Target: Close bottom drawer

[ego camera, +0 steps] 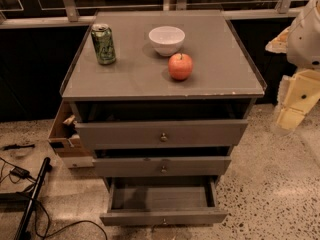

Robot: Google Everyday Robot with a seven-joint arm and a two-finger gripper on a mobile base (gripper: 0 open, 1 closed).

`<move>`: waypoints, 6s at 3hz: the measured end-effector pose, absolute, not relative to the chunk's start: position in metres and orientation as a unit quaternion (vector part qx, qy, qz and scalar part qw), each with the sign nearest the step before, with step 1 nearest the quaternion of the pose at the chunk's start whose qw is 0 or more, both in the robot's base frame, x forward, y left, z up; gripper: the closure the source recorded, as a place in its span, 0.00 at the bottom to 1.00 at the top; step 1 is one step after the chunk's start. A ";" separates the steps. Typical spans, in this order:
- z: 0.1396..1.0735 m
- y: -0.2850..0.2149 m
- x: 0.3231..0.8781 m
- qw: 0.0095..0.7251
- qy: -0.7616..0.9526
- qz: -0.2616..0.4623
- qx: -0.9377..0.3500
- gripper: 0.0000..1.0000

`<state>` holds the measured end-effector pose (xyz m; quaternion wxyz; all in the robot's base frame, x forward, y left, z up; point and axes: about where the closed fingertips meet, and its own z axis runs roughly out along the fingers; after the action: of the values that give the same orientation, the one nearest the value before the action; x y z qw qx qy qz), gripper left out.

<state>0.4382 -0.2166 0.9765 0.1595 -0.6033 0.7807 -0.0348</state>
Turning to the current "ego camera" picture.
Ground metal railing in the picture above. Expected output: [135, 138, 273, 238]
[0, 0, 320, 30]

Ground black flat tool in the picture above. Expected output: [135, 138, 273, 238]
[1, 144, 35, 151]

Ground black pole on floor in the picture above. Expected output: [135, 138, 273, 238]
[14, 157, 52, 240]

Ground grey drawer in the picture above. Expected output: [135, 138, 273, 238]
[93, 156, 231, 177]
[100, 176, 227, 226]
[76, 119, 247, 150]

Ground green soda can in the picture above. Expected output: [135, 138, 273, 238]
[91, 24, 116, 65]

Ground cardboard box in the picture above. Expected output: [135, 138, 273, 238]
[48, 101, 93, 169]

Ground grey top drawer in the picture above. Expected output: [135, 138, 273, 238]
[76, 119, 247, 150]

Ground black cable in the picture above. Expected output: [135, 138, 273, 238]
[0, 157, 109, 240]

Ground grey drawer cabinet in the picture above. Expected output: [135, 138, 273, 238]
[59, 9, 268, 182]

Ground grey middle drawer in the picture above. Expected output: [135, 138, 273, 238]
[93, 156, 231, 177]

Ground black power adapter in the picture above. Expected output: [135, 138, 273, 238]
[10, 167, 30, 179]

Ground grey bottom drawer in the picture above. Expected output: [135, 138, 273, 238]
[100, 176, 227, 226]

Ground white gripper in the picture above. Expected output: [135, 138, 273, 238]
[275, 69, 320, 130]

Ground white ceramic bowl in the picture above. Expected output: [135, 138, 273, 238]
[148, 26, 185, 56]

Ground red apple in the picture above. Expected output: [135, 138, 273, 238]
[168, 53, 193, 81]

